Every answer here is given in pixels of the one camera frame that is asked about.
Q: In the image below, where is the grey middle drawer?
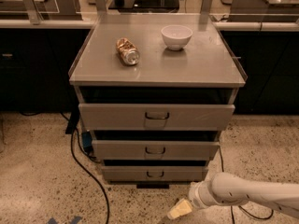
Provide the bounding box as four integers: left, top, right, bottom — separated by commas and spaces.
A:
93, 140, 219, 161

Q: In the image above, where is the black cable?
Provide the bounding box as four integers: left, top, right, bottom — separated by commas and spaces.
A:
19, 110, 111, 224
218, 145, 275, 224

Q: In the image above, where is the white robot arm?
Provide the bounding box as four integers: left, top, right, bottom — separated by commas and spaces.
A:
167, 172, 299, 219

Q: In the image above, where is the grey top drawer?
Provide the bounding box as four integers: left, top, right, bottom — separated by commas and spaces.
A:
78, 104, 235, 131

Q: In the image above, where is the black cable on left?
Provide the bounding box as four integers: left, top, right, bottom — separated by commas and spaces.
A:
19, 110, 111, 224

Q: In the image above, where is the grey drawer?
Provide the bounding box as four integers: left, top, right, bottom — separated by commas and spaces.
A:
93, 140, 219, 161
78, 104, 235, 131
102, 166, 207, 182

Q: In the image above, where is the grey bottom drawer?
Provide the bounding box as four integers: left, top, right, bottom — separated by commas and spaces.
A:
102, 166, 207, 182

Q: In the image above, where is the blue box behind cabinet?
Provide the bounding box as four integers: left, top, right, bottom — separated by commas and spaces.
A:
81, 132, 93, 152

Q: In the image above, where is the white ceramic bowl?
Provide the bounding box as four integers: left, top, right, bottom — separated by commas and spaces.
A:
161, 25, 192, 50

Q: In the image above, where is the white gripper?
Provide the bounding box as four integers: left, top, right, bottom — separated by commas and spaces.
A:
167, 181, 215, 219

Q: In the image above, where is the white horizontal rail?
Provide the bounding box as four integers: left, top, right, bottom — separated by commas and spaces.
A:
0, 18, 299, 32

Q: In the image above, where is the black cable on right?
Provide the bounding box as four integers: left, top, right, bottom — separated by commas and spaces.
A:
218, 145, 275, 224

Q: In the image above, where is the grey metal drawer cabinet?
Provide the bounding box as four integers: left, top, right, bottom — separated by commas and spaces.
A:
70, 14, 246, 185

